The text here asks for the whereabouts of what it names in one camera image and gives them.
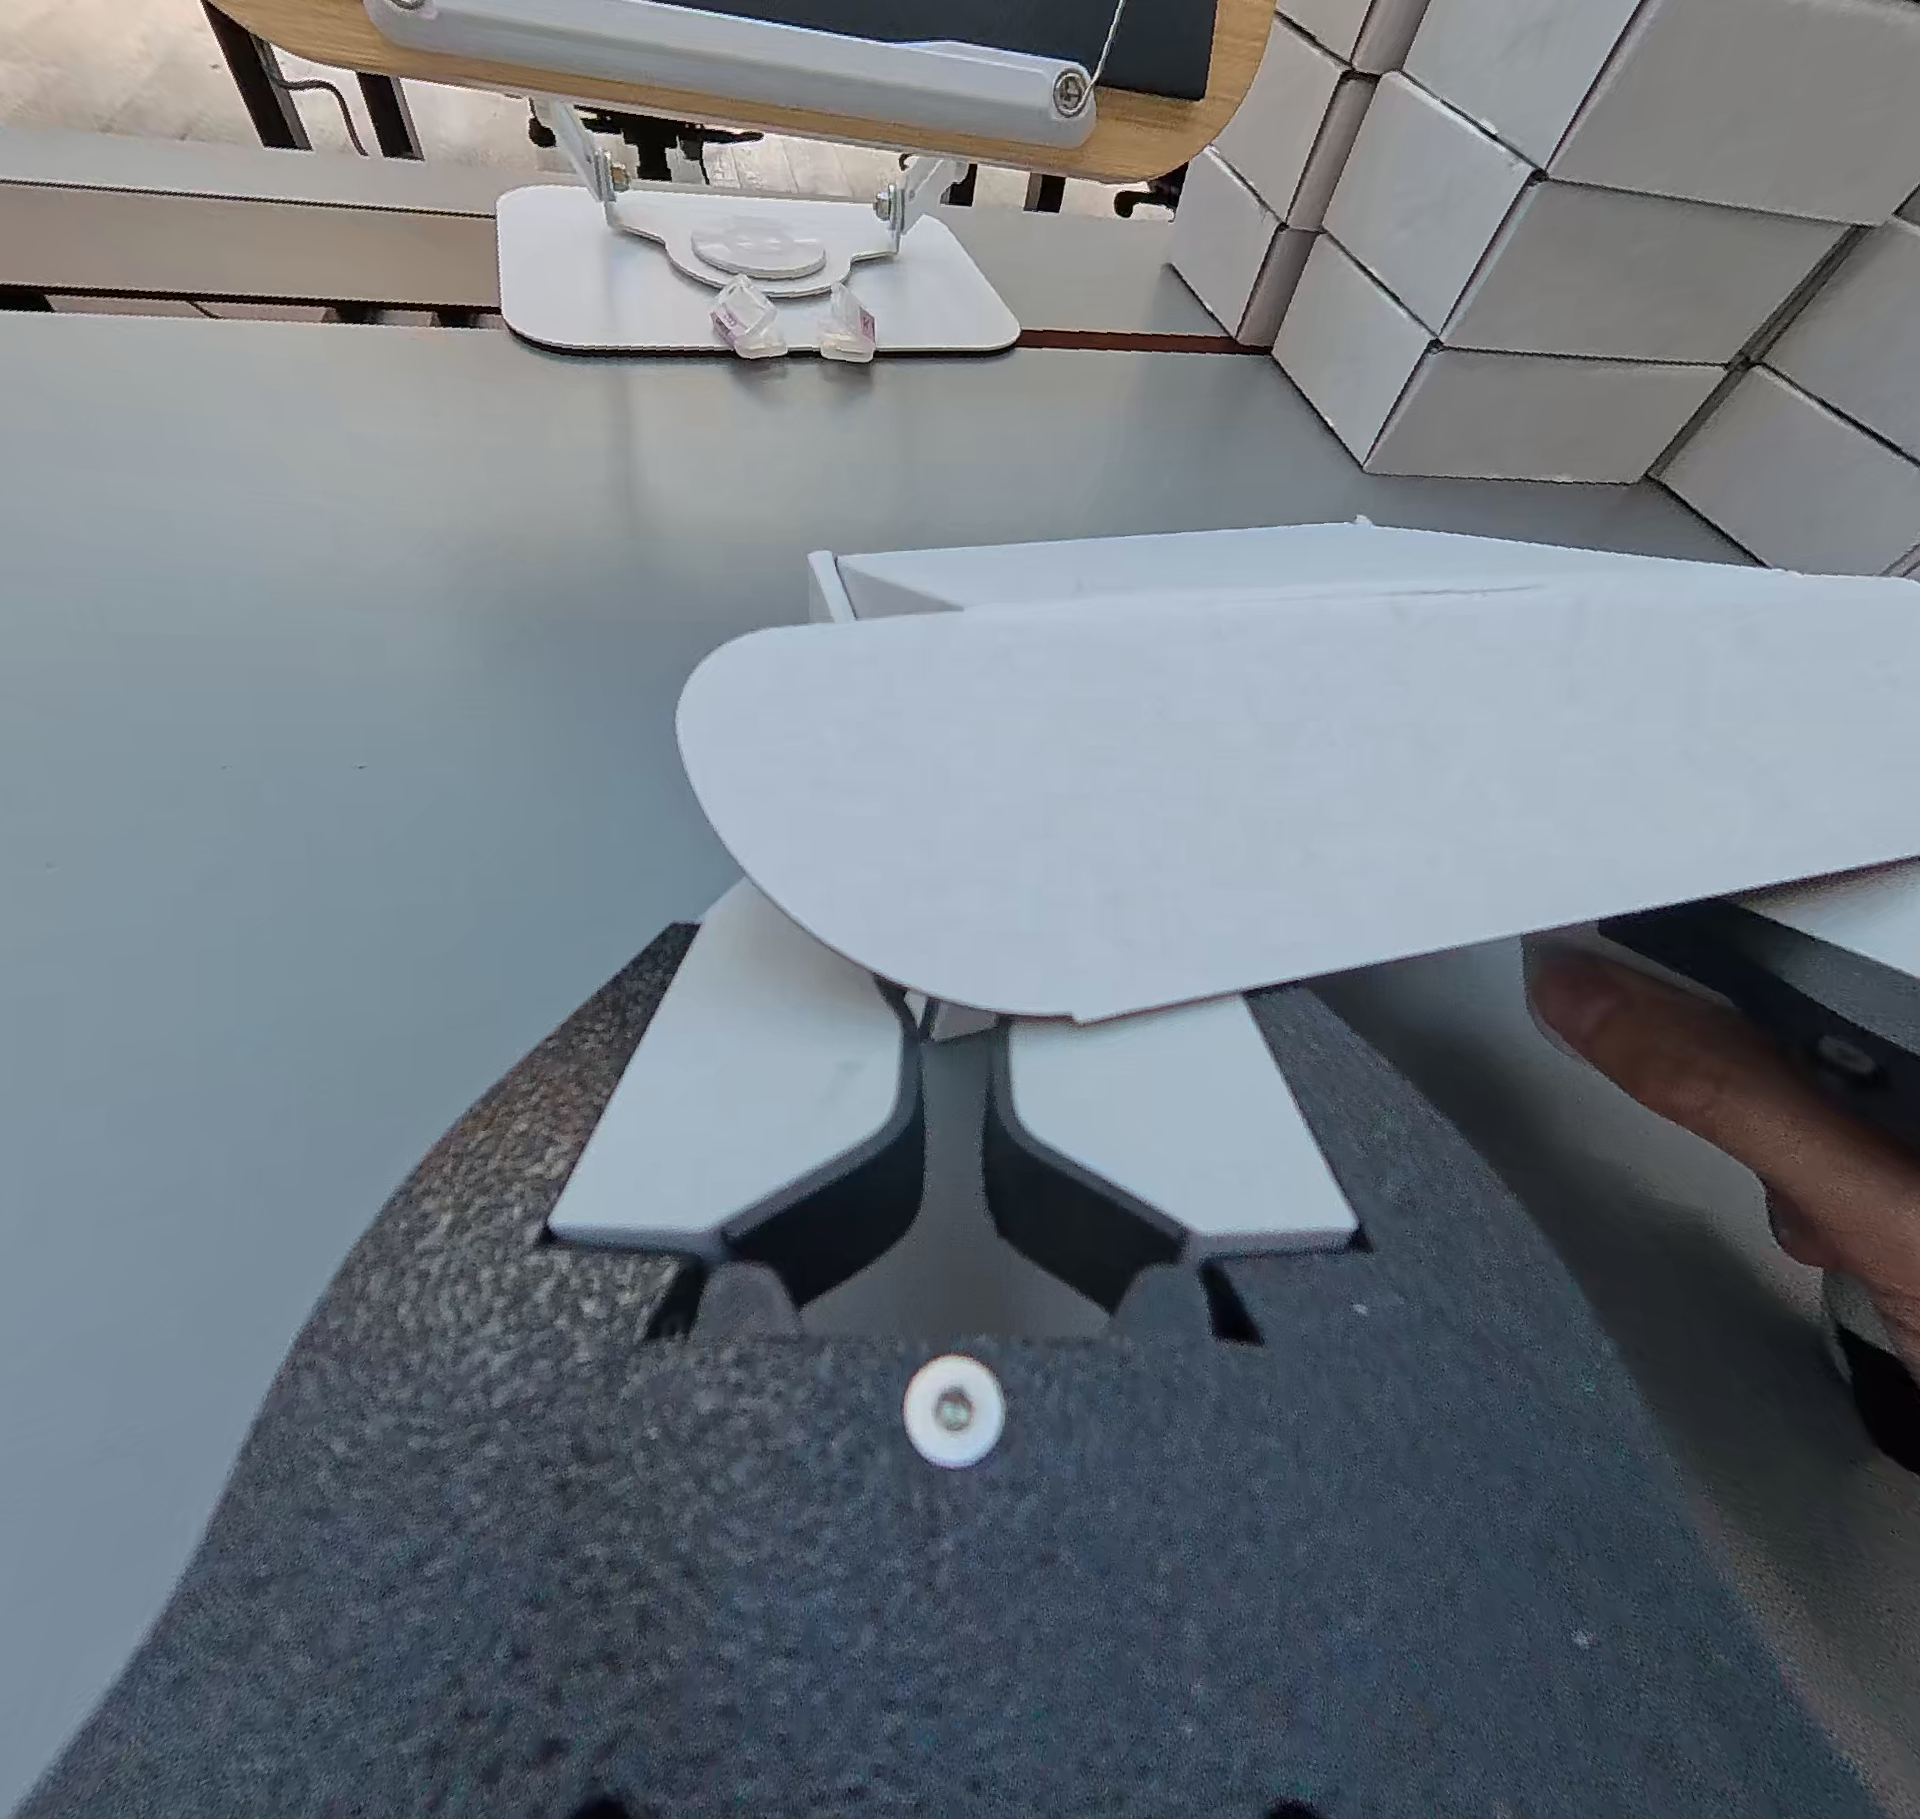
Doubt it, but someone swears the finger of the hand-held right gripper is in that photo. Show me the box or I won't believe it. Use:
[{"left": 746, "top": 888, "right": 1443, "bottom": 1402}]
[{"left": 1596, "top": 888, "right": 1920, "bottom": 1105}]

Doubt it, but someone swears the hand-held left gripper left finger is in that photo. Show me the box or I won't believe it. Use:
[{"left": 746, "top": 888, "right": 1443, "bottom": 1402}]
[{"left": 547, "top": 880, "right": 925, "bottom": 1313}]

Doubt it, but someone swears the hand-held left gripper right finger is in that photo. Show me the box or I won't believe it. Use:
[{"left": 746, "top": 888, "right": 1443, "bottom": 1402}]
[{"left": 978, "top": 992, "right": 1369, "bottom": 1316}]

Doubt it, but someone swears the white cardboard box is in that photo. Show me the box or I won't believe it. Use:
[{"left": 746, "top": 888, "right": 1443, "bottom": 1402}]
[{"left": 675, "top": 518, "right": 1920, "bottom": 1027}]

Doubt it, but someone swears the person's right hand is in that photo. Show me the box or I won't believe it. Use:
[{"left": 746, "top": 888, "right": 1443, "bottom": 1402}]
[{"left": 1521, "top": 942, "right": 1920, "bottom": 1380}]

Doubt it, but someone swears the stack of white boxes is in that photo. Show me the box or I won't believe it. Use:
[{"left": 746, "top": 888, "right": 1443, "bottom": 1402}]
[{"left": 1165, "top": 0, "right": 1920, "bottom": 581}]

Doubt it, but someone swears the black office chair base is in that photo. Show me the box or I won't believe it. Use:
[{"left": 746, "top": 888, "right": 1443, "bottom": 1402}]
[{"left": 526, "top": 104, "right": 785, "bottom": 196}]

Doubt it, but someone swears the beige desk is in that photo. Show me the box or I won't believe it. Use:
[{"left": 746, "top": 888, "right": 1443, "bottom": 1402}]
[{"left": 0, "top": 128, "right": 518, "bottom": 316}]

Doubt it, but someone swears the black metal desk frame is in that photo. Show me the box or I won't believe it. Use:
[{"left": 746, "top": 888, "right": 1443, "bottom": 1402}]
[{"left": 193, "top": 0, "right": 428, "bottom": 154}]

